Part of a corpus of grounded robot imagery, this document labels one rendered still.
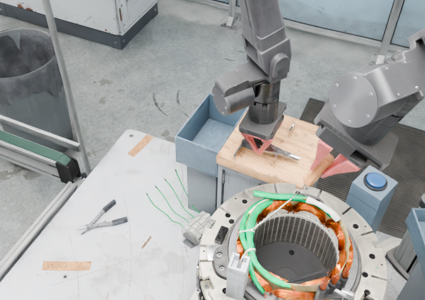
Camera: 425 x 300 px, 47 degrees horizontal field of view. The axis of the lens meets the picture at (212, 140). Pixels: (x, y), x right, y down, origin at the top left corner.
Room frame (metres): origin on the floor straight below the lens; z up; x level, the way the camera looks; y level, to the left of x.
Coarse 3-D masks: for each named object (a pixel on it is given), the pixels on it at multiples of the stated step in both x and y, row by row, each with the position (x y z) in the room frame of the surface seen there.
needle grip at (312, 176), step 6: (330, 156) 0.45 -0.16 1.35; (324, 162) 0.45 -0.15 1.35; (330, 162) 0.44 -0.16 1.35; (318, 168) 0.45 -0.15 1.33; (324, 168) 0.44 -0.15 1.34; (306, 174) 0.46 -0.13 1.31; (312, 174) 0.45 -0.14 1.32; (318, 174) 0.44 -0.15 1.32; (306, 180) 0.45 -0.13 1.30; (312, 180) 0.45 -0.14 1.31
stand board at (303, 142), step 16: (288, 128) 0.80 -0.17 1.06; (304, 128) 0.80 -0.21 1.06; (224, 144) 0.75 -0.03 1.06; (288, 144) 0.75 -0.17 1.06; (304, 144) 0.75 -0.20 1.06; (224, 160) 0.70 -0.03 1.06; (240, 160) 0.70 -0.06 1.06; (256, 160) 0.70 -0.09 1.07; (272, 160) 0.70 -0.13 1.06; (288, 160) 0.70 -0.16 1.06; (304, 160) 0.70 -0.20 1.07; (256, 176) 0.67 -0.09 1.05; (272, 176) 0.66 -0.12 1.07; (288, 176) 0.66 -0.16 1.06
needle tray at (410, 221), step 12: (408, 216) 0.58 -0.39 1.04; (420, 216) 0.58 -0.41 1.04; (408, 228) 0.57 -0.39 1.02; (420, 228) 0.54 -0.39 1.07; (420, 240) 0.52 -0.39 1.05; (420, 252) 0.50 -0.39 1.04; (420, 264) 0.49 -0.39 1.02; (420, 276) 0.49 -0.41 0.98; (408, 288) 0.50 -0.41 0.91; (420, 288) 0.47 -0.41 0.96
